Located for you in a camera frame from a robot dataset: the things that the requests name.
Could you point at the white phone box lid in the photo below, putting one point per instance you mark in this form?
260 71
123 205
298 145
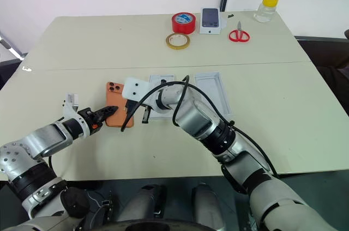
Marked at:
211 92

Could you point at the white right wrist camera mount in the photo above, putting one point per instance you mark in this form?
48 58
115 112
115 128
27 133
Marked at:
135 88

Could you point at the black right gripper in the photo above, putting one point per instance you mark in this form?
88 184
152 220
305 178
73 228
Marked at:
131 106

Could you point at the white box with phone print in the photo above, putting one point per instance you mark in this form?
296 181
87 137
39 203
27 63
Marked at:
210 19

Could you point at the red tape roll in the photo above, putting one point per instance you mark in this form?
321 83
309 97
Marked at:
183 25

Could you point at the black furniture edge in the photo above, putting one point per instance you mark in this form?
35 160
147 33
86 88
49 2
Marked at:
8 73

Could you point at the orange smartphone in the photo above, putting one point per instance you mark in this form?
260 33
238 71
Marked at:
117 118

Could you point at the silver metal frame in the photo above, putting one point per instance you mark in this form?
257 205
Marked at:
11 45

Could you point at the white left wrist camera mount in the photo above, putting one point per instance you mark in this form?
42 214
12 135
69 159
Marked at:
71 105

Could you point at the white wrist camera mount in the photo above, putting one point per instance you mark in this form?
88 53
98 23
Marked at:
135 88
71 105

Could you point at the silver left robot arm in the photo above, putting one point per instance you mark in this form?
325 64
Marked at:
41 139

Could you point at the white phone box base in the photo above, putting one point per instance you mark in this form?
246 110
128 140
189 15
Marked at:
156 79

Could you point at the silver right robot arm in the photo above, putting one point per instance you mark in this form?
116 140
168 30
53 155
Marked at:
196 116

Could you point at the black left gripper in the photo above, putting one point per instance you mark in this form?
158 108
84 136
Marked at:
90 118

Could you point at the black curved rim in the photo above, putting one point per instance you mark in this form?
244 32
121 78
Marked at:
152 225

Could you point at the grey rounded shape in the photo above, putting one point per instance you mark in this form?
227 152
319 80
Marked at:
144 203
207 206

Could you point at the yellow tape roll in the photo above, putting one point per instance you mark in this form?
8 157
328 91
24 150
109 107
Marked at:
170 44

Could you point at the small black clip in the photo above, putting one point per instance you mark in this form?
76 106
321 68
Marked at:
231 15

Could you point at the clear jar with yellow lid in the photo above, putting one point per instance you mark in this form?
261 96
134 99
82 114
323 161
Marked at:
265 10

